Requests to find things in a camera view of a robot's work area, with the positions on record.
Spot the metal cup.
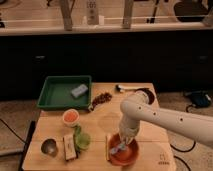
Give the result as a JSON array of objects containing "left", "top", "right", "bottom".
[{"left": 41, "top": 139, "right": 58, "bottom": 157}]

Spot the bunch of dried red berries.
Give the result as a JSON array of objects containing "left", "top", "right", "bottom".
[{"left": 89, "top": 92, "right": 112, "bottom": 111}]

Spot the red bowl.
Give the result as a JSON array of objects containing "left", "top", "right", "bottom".
[{"left": 106, "top": 134, "right": 139, "bottom": 166}]

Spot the grey sponge block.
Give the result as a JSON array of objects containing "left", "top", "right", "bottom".
[{"left": 71, "top": 84, "right": 88, "bottom": 98}]

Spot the grey towel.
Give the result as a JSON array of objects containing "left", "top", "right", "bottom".
[{"left": 109, "top": 142, "right": 126, "bottom": 155}]

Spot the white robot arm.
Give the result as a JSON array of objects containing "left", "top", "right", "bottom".
[{"left": 119, "top": 91, "right": 213, "bottom": 148}]

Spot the green spoon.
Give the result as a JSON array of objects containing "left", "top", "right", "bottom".
[{"left": 74, "top": 125, "right": 82, "bottom": 137}]

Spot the brown rectangular box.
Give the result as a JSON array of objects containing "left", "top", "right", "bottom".
[{"left": 63, "top": 134, "right": 77, "bottom": 161}]

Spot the green plastic tray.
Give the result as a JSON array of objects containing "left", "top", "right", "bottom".
[{"left": 37, "top": 75, "right": 92, "bottom": 111}]

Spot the green cup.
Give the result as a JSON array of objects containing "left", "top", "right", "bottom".
[{"left": 75, "top": 133, "right": 91, "bottom": 150}]

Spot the black cable on floor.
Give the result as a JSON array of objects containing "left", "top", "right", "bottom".
[{"left": 169, "top": 103, "right": 201, "bottom": 171}]

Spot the white cup with orange filling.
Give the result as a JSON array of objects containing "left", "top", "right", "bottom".
[{"left": 62, "top": 109, "right": 79, "bottom": 127}]

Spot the dark maroon bowl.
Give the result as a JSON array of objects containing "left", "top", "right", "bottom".
[{"left": 138, "top": 88, "right": 155, "bottom": 105}]

